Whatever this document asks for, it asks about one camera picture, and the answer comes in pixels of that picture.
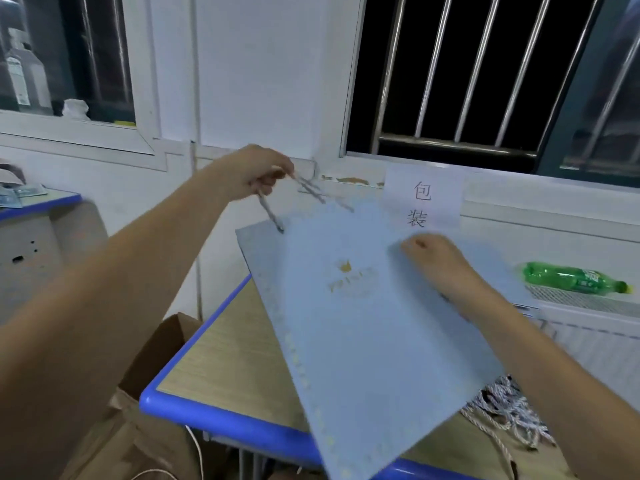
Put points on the person's right hand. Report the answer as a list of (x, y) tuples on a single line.
[(440, 267)]

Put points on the person's left hand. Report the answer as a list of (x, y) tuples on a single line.
[(250, 173)]

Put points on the crown-print light blue paper bag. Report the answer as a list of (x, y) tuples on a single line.
[(380, 355)]

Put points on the person's right forearm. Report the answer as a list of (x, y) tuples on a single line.
[(570, 385)]

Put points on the person's left forearm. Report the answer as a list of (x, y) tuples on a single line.
[(90, 325)]

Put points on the white paper sign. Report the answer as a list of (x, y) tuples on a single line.
[(450, 210)]

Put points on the metal window grille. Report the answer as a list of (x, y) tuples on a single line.
[(460, 145)]

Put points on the green plastic bottle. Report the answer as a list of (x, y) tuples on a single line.
[(570, 278)]

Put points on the small white container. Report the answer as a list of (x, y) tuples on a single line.
[(76, 110)]

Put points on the blue-edged wooden desk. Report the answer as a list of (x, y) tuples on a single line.
[(230, 365)]

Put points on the white framed window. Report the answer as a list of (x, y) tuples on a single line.
[(100, 45)]

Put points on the brown cardboard box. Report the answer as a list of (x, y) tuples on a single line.
[(165, 365)]

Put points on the grey metal desk blue edge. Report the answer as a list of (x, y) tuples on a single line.
[(40, 255)]

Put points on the clear plastic bottle white label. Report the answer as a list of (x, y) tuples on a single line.
[(28, 80)]

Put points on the teal framed sliding window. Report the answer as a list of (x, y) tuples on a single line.
[(610, 95)]

